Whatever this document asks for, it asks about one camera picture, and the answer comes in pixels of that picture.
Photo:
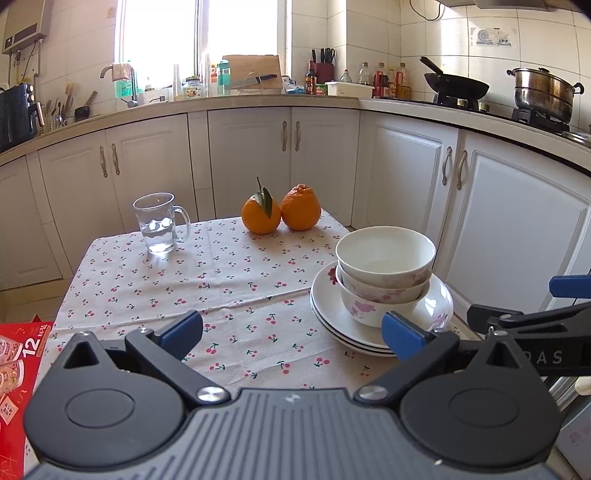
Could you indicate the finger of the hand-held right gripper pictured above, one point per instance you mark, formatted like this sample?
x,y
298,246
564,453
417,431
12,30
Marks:
x,y
489,321
570,286

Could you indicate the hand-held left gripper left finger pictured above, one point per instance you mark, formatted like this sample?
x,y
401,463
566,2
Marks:
x,y
182,332

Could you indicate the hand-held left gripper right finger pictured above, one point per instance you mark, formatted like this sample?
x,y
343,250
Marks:
x,y
404,337

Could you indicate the white fruit-print plate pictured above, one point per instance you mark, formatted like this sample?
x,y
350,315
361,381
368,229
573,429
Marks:
x,y
328,304
364,348
369,354

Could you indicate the cherry-print tablecloth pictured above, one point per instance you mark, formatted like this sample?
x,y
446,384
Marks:
x,y
207,286

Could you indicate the grey refrigerator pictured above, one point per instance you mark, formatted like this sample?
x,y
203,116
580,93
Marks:
x,y
577,434

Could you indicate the glass mug with water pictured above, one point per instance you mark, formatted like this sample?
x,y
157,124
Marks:
x,y
159,226

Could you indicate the orange with leaf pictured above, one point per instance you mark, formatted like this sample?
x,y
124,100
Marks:
x,y
258,217

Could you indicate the bumpy orange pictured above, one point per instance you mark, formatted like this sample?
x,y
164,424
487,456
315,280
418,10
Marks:
x,y
301,210

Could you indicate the white kitchen cabinets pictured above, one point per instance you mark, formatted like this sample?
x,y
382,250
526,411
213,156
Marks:
x,y
240,152

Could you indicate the gas stove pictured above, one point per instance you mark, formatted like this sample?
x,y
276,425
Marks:
x,y
498,110

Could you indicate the steel pot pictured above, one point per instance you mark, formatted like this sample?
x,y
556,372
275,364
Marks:
x,y
542,92

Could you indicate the red cardboard box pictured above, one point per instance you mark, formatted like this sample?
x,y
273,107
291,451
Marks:
x,y
14,443

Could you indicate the black wok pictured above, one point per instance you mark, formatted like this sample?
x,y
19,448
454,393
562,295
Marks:
x,y
457,85

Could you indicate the kitchen countertop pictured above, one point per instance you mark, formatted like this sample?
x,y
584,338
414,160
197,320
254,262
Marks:
x,y
231,104

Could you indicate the small black pan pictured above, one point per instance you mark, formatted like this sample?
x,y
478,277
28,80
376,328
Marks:
x,y
83,111

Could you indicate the glass jar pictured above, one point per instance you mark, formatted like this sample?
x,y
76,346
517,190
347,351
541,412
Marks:
x,y
193,88

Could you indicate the metal faucet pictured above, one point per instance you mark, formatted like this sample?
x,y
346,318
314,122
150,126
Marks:
x,y
134,90

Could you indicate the utensil holder with utensils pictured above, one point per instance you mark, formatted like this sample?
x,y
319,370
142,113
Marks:
x,y
57,115

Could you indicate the green detergent bottle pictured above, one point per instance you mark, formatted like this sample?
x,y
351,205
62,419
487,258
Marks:
x,y
123,88

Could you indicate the cooking oil bottle orange label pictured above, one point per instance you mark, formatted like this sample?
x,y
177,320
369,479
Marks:
x,y
403,83

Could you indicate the white plastic container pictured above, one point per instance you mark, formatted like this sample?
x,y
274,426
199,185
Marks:
x,y
348,90

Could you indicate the red sauce bottle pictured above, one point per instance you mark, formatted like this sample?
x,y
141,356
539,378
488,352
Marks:
x,y
380,83

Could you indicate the teal water bottle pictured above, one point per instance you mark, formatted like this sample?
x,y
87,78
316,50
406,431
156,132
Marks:
x,y
223,78

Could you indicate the small green can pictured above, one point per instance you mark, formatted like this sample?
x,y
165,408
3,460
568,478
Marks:
x,y
321,89

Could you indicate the kitchen knife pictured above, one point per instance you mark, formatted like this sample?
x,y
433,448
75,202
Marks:
x,y
258,79

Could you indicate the clear plastic bottle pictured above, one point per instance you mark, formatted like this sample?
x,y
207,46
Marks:
x,y
364,74

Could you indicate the cloth on faucet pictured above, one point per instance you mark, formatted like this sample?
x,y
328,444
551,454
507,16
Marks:
x,y
123,70

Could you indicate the blue white plastic packet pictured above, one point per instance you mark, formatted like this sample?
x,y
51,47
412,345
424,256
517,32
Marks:
x,y
293,85

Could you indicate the dark soy sauce bottle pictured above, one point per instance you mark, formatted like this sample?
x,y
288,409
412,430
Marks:
x,y
310,81

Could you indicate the black air fryer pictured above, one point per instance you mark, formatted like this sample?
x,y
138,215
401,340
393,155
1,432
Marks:
x,y
16,115

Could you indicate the wooden cutting board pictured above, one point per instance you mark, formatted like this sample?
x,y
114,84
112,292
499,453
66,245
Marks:
x,y
251,67

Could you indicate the dark red knife block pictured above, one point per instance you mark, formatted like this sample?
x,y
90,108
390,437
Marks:
x,y
324,71

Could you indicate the range hood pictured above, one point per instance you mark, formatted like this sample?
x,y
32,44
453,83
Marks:
x,y
498,3

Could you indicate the window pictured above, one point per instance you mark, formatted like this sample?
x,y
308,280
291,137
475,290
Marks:
x,y
184,32

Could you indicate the wall sticker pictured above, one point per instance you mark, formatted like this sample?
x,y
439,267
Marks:
x,y
491,37

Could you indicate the wall water heater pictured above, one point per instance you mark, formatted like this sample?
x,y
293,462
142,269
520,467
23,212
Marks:
x,y
25,27

